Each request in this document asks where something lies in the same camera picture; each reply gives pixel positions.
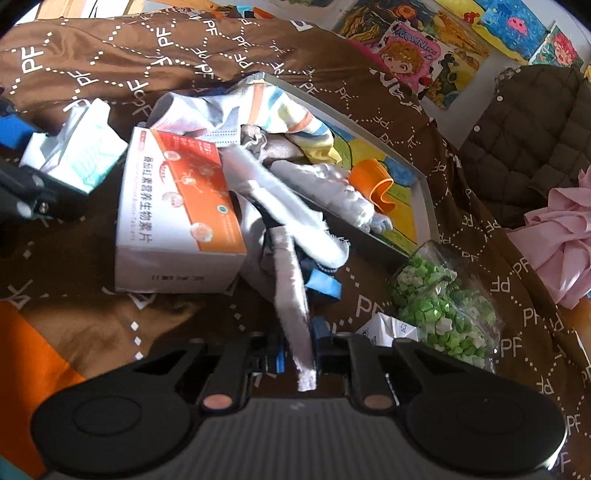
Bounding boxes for brown quilted jacket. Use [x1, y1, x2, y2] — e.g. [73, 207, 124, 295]
[457, 65, 591, 229]

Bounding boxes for group of cartoon wall posters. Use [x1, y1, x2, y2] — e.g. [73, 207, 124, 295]
[332, 0, 591, 112]

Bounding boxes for navy blue cloth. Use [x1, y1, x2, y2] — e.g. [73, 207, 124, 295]
[295, 258, 343, 301]

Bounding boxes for grey tray with frog picture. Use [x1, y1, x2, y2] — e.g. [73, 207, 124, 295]
[249, 71, 439, 259]

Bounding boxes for white fluffy cloth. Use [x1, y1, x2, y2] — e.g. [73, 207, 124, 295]
[272, 164, 393, 232]

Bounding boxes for grey blue face mask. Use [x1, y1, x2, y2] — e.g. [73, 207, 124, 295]
[185, 124, 243, 151]

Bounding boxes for striped cloth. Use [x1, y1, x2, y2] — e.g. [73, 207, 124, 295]
[203, 74, 342, 164]

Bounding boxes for wooden bed rail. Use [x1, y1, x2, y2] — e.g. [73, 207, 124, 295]
[34, 0, 153, 20]

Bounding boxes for pink cloth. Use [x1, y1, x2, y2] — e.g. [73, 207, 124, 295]
[508, 166, 591, 310]

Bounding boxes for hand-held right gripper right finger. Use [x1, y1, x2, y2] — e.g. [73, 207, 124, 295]
[311, 316, 467, 412]

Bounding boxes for orange white medicine box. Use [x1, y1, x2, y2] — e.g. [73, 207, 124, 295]
[115, 127, 247, 296]

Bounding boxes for small white box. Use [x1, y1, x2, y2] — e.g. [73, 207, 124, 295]
[355, 313, 421, 349]

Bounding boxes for grey white sock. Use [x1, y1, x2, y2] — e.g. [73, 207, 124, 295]
[148, 91, 220, 137]

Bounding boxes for brown printed blanket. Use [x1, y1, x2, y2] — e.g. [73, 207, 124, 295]
[0, 0, 591, 480]

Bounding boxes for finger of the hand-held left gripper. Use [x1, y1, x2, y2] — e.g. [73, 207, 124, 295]
[0, 95, 37, 153]
[0, 159, 90, 223]

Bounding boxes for orange plastic cup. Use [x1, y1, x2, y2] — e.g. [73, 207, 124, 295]
[348, 158, 394, 212]

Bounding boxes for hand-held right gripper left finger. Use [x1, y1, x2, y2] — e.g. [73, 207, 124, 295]
[131, 332, 287, 414]

